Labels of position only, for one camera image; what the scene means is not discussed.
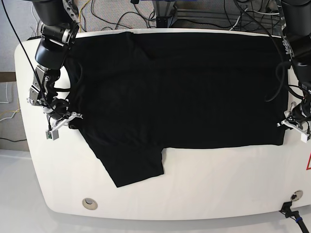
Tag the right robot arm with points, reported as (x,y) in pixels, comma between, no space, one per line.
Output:
(60,25)

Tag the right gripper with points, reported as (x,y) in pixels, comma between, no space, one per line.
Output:
(58,114)

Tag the black T-shirt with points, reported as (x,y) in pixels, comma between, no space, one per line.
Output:
(142,93)

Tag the black clamp with cable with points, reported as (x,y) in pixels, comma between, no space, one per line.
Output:
(288,213)

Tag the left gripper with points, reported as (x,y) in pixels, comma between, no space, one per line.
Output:
(298,117)

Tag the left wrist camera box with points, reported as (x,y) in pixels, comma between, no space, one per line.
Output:
(305,137)

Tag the red warning triangle sticker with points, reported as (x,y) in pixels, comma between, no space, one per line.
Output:
(309,163)

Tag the silver table grommet left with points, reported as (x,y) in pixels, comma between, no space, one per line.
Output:
(89,204)

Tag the silver table grommet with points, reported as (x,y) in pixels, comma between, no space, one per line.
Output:
(297,195)
(89,204)

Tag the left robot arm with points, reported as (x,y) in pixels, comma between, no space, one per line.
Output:
(295,20)

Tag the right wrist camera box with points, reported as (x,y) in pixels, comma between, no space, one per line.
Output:
(52,134)

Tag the silver table grommet right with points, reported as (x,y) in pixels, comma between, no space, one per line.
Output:
(297,195)

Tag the aluminium frame post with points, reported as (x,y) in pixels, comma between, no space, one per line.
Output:
(165,12)

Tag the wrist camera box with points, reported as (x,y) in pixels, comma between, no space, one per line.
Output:
(52,134)
(305,137)

